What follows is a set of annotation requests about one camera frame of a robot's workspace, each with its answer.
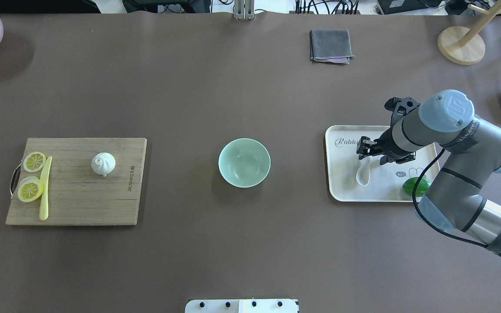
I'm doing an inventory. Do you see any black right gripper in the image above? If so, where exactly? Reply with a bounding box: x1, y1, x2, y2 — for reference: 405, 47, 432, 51
357, 129, 416, 166

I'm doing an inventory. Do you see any white ceramic spoon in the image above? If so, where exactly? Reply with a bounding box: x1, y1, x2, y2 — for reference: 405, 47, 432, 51
355, 156, 371, 186

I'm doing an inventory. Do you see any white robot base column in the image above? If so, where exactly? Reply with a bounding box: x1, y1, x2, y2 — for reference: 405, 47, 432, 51
185, 298, 300, 313

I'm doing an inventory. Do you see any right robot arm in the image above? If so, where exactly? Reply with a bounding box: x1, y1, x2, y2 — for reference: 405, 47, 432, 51
357, 90, 501, 258

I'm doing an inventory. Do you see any green ceramic bowl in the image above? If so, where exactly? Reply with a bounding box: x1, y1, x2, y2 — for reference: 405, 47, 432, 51
217, 137, 272, 188

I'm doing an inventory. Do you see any white plastic tray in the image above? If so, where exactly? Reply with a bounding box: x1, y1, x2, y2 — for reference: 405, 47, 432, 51
324, 125, 437, 202

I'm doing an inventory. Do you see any green lime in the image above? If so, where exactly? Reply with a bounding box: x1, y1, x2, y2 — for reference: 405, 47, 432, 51
402, 176, 431, 198

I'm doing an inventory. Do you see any grey folded cloth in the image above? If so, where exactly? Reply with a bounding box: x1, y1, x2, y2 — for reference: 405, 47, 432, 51
309, 29, 355, 65

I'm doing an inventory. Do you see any wooden mug stand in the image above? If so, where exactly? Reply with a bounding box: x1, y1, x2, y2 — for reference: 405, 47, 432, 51
437, 0, 501, 66

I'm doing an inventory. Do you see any wooden cutting board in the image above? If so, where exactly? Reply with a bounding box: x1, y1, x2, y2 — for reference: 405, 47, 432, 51
6, 137, 147, 226

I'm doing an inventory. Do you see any yellow plastic knife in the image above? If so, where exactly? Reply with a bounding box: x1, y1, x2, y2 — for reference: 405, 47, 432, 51
39, 156, 53, 221

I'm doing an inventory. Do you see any upper lemon slice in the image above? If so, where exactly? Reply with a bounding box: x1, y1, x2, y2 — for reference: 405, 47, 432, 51
22, 151, 47, 173

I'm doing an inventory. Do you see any lemon slice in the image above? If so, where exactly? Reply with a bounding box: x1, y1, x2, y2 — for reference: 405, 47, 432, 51
17, 176, 44, 203
22, 151, 47, 173

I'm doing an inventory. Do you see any lower lemon slice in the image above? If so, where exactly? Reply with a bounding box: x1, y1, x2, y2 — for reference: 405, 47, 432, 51
17, 176, 44, 203

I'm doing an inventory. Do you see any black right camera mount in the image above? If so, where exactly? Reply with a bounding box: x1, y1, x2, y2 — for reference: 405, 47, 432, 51
384, 97, 420, 127

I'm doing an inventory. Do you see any aluminium frame post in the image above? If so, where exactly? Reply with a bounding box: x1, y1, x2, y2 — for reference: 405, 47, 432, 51
233, 0, 255, 20

